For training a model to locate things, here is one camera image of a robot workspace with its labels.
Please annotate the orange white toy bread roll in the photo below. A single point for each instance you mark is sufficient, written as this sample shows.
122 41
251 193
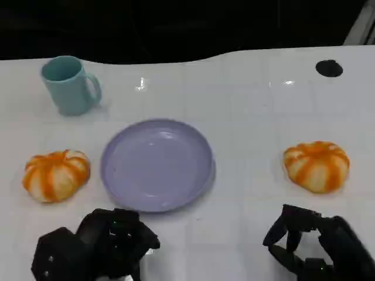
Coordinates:
317 167
55 177

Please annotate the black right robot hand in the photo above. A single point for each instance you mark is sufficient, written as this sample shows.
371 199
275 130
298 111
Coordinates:
342 243

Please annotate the black round table grommet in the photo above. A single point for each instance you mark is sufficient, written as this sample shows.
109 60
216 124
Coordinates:
329 68

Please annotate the lilac plate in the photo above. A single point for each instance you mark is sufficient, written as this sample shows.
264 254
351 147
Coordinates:
156 165

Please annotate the white metal frame post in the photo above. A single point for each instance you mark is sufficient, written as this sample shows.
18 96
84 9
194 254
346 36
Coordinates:
361 26

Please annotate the pale green mug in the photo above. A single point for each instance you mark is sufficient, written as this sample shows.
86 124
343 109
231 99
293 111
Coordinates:
71 93

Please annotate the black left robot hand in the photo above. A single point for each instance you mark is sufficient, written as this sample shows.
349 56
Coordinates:
117 243

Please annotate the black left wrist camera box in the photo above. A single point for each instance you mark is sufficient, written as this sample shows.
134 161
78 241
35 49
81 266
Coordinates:
57 254

